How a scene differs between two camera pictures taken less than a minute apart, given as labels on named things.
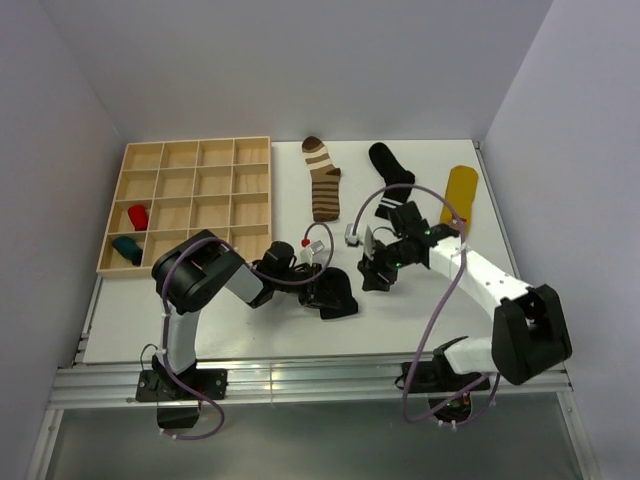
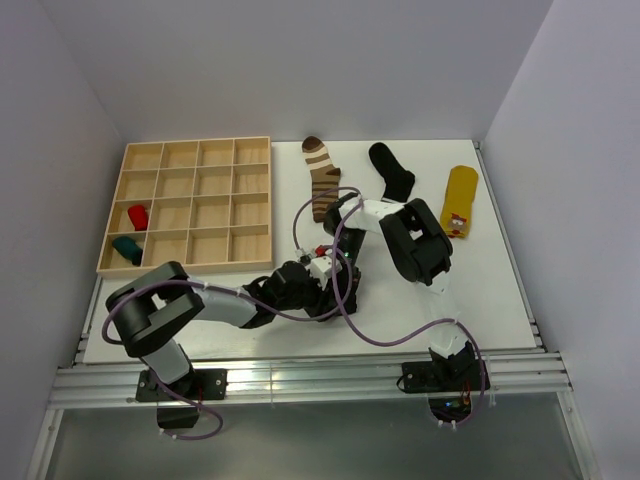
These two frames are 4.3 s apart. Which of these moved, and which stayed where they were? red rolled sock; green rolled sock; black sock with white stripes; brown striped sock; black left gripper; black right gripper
Moved: black right gripper; black left gripper
Stayed: black sock with white stripes; red rolled sock; brown striped sock; green rolled sock
